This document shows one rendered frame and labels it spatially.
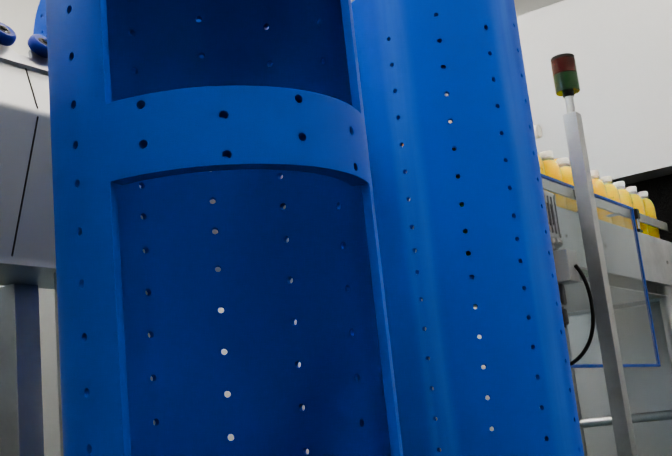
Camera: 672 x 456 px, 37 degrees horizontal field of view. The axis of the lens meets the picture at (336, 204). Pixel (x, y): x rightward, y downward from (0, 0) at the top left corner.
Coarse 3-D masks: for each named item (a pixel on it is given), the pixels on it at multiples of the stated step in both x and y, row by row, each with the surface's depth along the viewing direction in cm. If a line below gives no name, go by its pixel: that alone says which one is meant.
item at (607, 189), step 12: (540, 168) 282; (552, 168) 292; (564, 168) 304; (564, 180) 302; (600, 180) 324; (600, 192) 322; (612, 192) 332; (624, 192) 343; (636, 192) 355; (636, 204) 352; (648, 204) 363; (648, 228) 360
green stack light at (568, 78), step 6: (564, 72) 262; (570, 72) 261; (576, 72) 263; (558, 78) 262; (564, 78) 261; (570, 78) 261; (576, 78) 262; (558, 84) 262; (564, 84) 261; (570, 84) 261; (576, 84) 261; (558, 90) 262; (564, 90) 262; (570, 90) 262; (576, 90) 263
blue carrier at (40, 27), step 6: (42, 0) 182; (42, 6) 181; (36, 12) 182; (42, 12) 181; (36, 18) 182; (42, 18) 181; (36, 24) 182; (42, 24) 181; (36, 30) 182; (42, 30) 181; (270, 66) 194
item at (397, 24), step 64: (384, 0) 155; (448, 0) 153; (512, 0) 162; (384, 64) 154; (448, 64) 150; (512, 64) 155; (384, 128) 153; (448, 128) 148; (512, 128) 151; (384, 192) 152; (448, 192) 146; (512, 192) 148; (384, 256) 151; (448, 256) 144; (512, 256) 145; (448, 320) 142; (512, 320) 142; (448, 384) 141; (512, 384) 140; (448, 448) 139; (512, 448) 138; (576, 448) 144
